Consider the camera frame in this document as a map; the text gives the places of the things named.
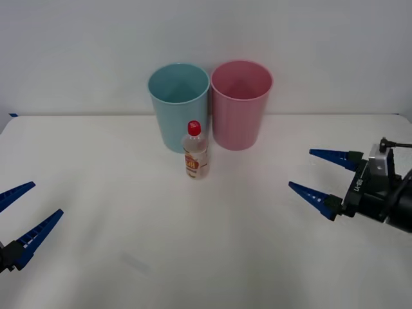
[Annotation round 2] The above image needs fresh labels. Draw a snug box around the pale blue plastic bin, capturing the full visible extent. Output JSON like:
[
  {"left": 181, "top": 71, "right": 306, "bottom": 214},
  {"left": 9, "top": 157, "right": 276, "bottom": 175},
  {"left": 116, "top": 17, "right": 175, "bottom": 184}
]
[{"left": 147, "top": 62, "right": 211, "bottom": 154}]

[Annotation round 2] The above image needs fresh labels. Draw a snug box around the clear bottle with red cap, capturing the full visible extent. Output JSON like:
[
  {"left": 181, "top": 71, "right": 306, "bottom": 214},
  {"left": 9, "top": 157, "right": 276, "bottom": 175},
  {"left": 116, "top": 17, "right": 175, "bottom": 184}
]
[{"left": 181, "top": 120, "right": 211, "bottom": 180}]

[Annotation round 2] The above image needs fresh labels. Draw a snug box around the pink plastic bin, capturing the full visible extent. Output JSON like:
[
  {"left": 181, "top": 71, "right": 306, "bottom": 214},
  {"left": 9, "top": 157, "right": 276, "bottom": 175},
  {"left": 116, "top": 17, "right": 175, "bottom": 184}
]
[{"left": 211, "top": 60, "right": 274, "bottom": 151}]

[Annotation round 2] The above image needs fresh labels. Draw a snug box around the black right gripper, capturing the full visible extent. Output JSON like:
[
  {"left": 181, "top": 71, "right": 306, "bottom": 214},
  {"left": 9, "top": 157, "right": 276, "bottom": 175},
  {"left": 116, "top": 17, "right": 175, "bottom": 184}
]
[{"left": 288, "top": 148, "right": 404, "bottom": 223}]

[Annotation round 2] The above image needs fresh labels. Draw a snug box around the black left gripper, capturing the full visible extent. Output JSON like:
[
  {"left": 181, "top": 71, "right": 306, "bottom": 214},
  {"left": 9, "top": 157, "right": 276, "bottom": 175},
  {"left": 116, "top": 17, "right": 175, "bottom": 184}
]
[{"left": 0, "top": 181, "right": 64, "bottom": 274}]

